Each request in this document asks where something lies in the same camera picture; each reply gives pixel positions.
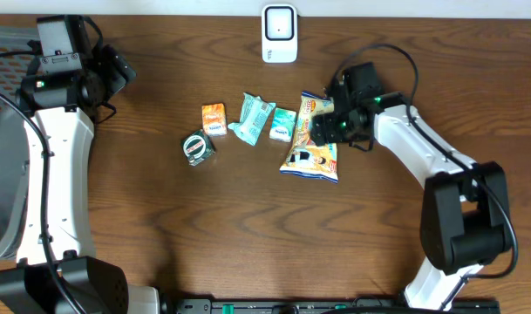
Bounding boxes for yellow snack chip bag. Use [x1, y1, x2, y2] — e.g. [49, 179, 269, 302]
[280, 91, 338, 183]

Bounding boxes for teal tissue pack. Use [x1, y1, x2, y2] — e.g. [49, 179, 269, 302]
[269, 108, 296, 142]

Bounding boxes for light green wipes packet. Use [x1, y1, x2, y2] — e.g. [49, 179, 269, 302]
[228, 92, 276, 146]

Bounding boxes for orange tissue pack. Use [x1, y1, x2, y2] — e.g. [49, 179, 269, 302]
[201, 103, 228, 136]

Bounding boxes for dark green round-label packet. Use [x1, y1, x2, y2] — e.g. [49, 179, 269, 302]
[181, 129, 215, 167]

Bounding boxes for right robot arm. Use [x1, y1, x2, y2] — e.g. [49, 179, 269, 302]
[311, 72, 519, 311]

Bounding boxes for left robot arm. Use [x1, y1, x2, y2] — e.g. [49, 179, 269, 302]
[0, 45, 168, 313]

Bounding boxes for grey plastic mesh basket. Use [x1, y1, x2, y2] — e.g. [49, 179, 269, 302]
[0, 26, 38, 260]

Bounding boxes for left black cable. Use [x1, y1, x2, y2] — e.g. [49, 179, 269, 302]
[0, 15, 118, 314]

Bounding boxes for black cable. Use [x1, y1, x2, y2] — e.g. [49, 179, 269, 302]
[0, 15, 118, 314]
[328, 42, 520, 280]

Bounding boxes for right black cable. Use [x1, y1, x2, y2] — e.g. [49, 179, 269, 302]
[328, 42, 520, 280]

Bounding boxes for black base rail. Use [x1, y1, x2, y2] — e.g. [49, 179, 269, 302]
[173, 297, 501, 314]

